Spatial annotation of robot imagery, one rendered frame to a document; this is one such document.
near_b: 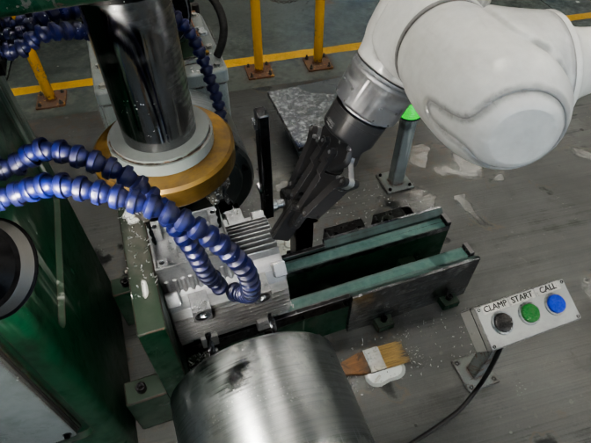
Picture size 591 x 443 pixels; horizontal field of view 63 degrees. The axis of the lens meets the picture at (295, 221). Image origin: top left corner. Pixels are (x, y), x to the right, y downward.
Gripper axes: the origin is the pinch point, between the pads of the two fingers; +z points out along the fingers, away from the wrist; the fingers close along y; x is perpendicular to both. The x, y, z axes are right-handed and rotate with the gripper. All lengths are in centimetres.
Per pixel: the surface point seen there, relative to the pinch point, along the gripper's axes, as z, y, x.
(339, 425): 6.0, 28.7, -0.2
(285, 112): 14, -62, 29
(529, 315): -5.6, 20.5, 34.5
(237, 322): 21.9, 2.9, 0.4
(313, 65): 57, -226, 134
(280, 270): 10.3, 0.8, 3.5
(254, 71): 76, -230, 100
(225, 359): 9.8, 17.1, -10.6
